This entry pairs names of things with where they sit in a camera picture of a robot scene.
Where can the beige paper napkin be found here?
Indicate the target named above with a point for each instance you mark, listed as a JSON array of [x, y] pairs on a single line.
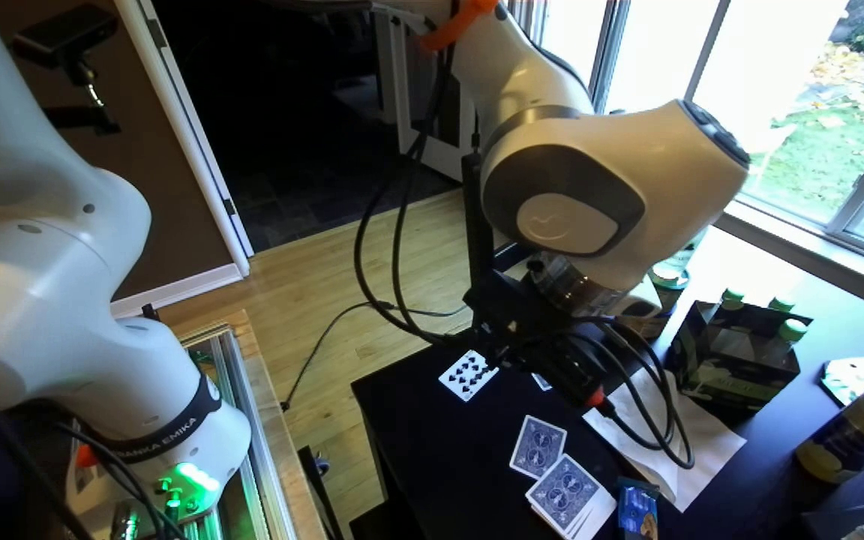
[[715, 451]]

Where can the dark cardboard bottle carrier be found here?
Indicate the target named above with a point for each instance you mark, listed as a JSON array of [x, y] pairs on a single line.
[[736, 363]]

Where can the white glazed door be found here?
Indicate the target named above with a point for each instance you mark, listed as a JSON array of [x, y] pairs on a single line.
[[420, 99]]

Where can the black camera on mount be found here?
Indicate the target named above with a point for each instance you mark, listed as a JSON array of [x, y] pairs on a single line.
[[66, 34]]

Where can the green lit base light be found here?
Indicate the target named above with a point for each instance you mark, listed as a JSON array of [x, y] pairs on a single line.
[[191, 489]]

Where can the green labelled tin can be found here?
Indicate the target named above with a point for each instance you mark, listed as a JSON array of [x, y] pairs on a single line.
[[668, 283]]

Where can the blue card box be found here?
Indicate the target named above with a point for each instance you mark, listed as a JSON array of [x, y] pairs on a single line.
[[636, 510]]

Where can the green capped bottle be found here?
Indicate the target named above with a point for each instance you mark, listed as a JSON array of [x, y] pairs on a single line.
[[781, 303], [792, 327], [733, 298]]

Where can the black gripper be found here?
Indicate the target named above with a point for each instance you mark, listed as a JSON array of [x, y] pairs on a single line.
[[522, 316]]

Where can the yellow labelled jar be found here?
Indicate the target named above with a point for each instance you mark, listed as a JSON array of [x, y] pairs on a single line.
[[853, 437]]

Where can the white open door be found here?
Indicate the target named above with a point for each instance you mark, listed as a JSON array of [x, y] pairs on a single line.
[[187, 140]]

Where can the wooden framed glass stand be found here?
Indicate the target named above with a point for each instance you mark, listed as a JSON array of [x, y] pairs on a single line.
[[248, 430]]

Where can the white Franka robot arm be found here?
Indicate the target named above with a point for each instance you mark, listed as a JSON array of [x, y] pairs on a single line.
[[43, 260]]

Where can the face-up white playing card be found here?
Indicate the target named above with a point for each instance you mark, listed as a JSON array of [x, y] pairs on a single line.
[[465, 375]]

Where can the white window frame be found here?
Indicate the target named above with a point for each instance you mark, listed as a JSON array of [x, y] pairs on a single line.
[[853, 220]]

